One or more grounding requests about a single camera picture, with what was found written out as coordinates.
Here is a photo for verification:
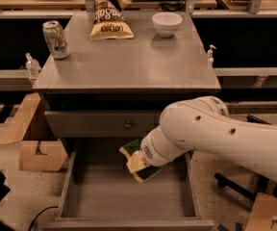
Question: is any cardboard box on floor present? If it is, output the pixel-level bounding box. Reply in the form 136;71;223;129
19;141;67;172

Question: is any brown chip bag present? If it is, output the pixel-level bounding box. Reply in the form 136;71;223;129
89;0;134;40

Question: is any closed grey top drawer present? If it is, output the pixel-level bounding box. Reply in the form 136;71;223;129
44;110;160;138

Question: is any black floor cable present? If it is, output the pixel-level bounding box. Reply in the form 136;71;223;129
28;205;60;231

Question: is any cardboard box bottom right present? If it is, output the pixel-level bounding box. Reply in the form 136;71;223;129
244;192;277;231

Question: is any black office chair base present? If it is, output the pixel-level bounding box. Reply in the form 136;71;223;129
214;114;277;207

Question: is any open grey middle drawer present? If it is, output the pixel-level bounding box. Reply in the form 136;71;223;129
41;138;214;231

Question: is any white ceramic bowl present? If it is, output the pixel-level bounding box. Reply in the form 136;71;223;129
152;12;183;38

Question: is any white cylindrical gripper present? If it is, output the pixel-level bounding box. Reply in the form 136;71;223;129
126;126;189;173

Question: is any white pump bottle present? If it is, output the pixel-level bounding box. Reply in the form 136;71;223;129
207;44;216;68

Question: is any green and yellow sponge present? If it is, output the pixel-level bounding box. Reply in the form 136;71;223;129
119;140;161;183

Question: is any green and white soda can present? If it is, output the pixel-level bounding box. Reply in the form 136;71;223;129
42;20;69;60

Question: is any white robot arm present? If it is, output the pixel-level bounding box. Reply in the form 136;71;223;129
127;96;277;182

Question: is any clear plastic bottle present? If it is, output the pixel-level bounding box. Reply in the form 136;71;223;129
25;53;41;77

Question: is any grey wooden drawer cabinet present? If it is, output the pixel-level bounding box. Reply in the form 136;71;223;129
34;11;220;152

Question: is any round metal drawer knob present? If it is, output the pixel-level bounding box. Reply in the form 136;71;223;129
124;121;133;130

